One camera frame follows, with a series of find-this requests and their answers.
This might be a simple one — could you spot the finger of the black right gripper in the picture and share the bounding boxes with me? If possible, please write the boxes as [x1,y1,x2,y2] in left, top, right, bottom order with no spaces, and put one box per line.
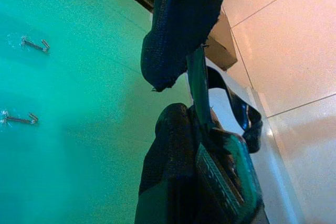
[140,0,228,93]

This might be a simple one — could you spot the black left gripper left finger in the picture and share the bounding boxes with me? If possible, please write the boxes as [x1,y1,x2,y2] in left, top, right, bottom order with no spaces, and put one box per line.
[134,102,211,224]

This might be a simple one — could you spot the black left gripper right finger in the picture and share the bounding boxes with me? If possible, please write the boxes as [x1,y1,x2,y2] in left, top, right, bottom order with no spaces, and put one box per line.
[195,128,265,224]

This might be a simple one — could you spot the black lanyard strap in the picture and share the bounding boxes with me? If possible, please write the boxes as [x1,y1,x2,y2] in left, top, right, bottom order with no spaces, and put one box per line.
[185,47,264,154]

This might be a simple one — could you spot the brown cardboard box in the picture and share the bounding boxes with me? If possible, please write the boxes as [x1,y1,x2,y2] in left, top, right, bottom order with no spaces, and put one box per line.
[203,6,238,71]

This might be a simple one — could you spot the metal wall hook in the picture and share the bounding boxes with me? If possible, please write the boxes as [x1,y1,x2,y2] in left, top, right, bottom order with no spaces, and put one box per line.
[1,110,40,125]
[20,36,51,54]

